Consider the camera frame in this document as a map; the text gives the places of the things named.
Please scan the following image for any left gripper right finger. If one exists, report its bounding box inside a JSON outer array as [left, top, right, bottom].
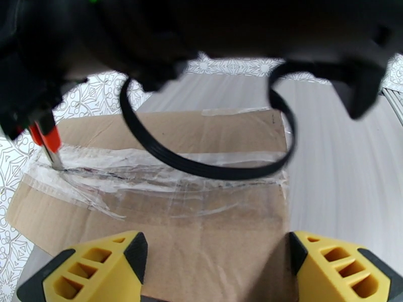
[[289, 230, 403, 302]]

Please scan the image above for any aluminium table side rail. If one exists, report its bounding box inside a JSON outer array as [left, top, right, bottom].
[[379, 87, 403, 118]]

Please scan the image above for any black right camera cable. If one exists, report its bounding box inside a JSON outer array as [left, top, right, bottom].
[[119, 60, 357, 181]]

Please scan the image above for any brown taped cardboard box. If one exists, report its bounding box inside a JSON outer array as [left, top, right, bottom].
[[5, 108, 292, 302]]

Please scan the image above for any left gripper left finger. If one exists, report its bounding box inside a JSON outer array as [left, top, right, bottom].
[[16, 230, 149, 302]]

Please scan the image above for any red black utility knife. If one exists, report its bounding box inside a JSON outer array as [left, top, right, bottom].
[[29, 121, 65, 171]]

